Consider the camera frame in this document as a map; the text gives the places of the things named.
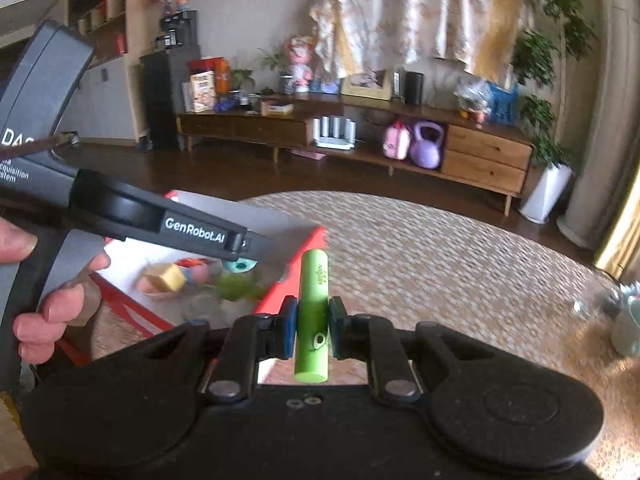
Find white router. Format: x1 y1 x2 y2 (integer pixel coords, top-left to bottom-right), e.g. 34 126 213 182
312 115 357 150

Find clear plastic bag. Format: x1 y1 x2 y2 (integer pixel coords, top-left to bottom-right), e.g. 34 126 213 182
454 76 494 120

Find yellow carton box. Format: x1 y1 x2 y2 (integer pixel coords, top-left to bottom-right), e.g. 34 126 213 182
154 262 187 292

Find pink doll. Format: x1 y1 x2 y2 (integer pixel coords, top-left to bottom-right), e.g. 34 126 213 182
286 35 316 94

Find picture frame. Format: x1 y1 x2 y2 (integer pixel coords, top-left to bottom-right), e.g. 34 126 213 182
341 69 393 101

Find pink toy suitcase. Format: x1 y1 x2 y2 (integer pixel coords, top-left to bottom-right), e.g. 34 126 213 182
382 121 412 161

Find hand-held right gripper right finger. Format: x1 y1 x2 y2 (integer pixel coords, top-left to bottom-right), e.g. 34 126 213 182
327 296 498 405

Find red cardboard box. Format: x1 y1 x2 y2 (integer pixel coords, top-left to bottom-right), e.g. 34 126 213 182
60 190 328 368

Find purple kettlebell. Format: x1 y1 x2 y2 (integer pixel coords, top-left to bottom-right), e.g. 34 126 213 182
409 120 445 170

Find white planter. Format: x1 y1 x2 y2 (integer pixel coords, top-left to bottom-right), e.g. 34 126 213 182
518 162 574 225

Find clear jar with green lid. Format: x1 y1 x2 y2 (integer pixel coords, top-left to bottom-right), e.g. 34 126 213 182
212 271 268 305

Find floral cloth cover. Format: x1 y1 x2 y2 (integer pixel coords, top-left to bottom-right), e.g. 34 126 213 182
309 0 534 82

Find clear drinking glass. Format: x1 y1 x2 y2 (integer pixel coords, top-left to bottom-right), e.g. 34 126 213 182
572 285 609 322

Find tall green potted tree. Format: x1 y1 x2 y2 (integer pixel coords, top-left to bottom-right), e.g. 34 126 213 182
510 0 599 167

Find small potted plant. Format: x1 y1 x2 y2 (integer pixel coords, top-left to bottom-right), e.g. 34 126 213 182
260 45 296 96
227 67 256 101

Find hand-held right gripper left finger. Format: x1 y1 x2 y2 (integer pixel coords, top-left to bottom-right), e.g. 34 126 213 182
140 296 301 405

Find black coffee machine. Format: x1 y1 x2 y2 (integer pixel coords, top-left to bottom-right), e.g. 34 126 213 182
159 10 199 50

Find printed snack box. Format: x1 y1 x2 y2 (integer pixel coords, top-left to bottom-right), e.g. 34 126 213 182
190 71 217 114

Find wooden media console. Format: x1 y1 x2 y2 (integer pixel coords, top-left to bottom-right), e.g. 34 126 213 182
176 94 535 217

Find white standing air conditioner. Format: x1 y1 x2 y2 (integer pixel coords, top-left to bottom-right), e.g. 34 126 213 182
557 0 640 252

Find green tube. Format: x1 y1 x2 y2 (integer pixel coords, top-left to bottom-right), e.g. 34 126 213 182
293 249 331 383

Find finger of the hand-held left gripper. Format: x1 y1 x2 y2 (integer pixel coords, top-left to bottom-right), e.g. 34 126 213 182
223 232 275 274

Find black speaker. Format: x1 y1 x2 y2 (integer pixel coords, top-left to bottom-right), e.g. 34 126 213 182
404 71 425 107

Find green mug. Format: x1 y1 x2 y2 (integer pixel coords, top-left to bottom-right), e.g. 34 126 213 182
611 295 640 359

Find orange box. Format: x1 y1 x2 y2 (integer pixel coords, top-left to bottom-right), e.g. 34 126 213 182
190 56 231 96

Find black cabinet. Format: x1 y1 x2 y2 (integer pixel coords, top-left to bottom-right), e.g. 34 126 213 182
140 45 201 152

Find yellow curtain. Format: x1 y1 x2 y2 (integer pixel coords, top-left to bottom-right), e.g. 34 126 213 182
595 160 640 282

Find wooden wall cabinet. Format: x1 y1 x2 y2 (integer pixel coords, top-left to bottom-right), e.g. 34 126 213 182
65 0 156 144

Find person's left hand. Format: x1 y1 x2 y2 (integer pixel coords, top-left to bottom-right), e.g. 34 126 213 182
0 220 111 363

